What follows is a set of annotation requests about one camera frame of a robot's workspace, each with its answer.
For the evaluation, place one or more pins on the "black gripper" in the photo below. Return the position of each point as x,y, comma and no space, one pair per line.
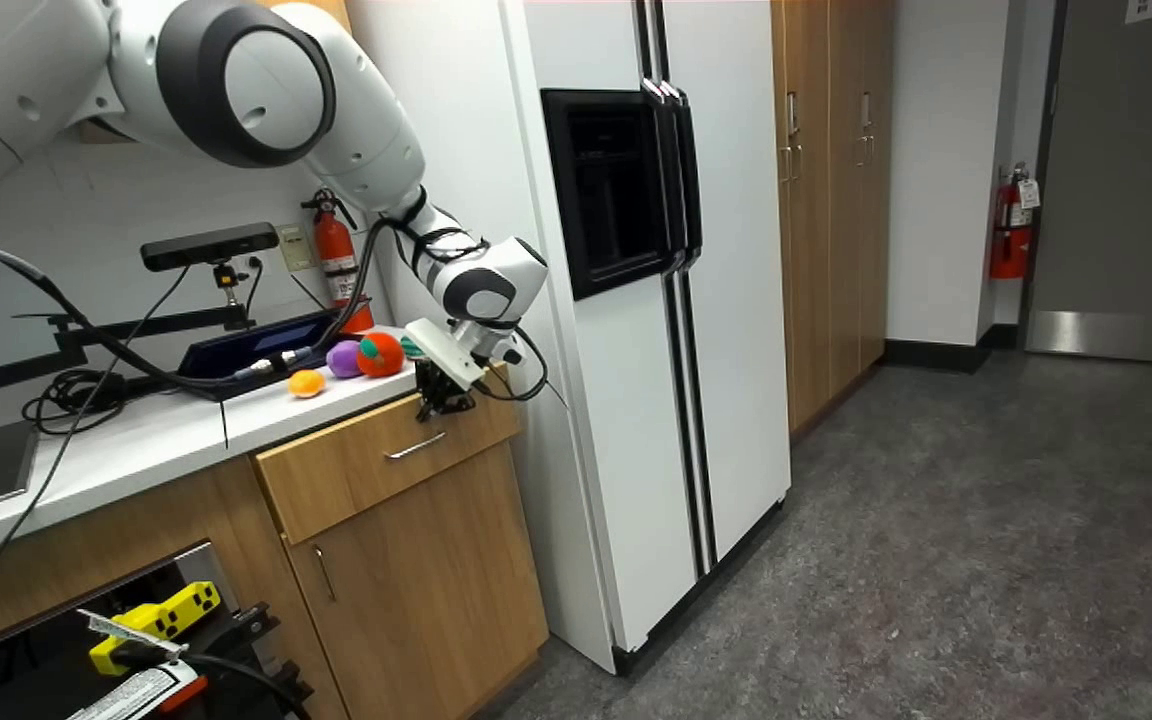
441,388

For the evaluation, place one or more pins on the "tall wooden pantry cabinet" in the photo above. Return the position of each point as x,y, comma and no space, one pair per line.
828,200

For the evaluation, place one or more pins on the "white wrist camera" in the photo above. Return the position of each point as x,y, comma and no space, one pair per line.
441,349

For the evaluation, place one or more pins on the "wooden drawer white inside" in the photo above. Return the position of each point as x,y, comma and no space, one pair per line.
336,481

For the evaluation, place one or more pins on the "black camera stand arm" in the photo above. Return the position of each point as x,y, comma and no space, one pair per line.
18,373

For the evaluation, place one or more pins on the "small yellow plush toy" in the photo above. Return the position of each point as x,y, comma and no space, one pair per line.
307,387

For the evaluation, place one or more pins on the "red fire extinguisher white base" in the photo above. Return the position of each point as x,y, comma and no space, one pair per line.
335,252

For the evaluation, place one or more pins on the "purple plush toy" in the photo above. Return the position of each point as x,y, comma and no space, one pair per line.
347,356

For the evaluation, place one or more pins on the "red wall fire extinguisher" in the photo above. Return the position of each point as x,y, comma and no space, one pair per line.
1014,222

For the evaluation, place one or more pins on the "white packet red print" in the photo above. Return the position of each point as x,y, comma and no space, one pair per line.
136,689

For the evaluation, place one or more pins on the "white refrigerator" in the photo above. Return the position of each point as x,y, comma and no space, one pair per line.
738,332

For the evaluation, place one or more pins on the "wooden base cabinet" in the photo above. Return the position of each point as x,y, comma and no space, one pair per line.
96,544

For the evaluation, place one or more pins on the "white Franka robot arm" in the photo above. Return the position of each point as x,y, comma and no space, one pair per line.
378,147

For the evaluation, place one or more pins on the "wooden cabinet door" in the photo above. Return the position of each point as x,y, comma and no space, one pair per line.
431,603

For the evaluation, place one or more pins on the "black stereo camera bar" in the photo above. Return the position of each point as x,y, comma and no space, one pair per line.
211,246

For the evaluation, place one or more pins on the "gray metal door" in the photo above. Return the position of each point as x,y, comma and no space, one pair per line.
1122,172

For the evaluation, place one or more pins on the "yellow black tool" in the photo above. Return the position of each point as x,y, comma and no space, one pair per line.
158,619

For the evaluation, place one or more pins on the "orange red plush toy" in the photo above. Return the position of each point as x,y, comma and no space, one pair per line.
381,353

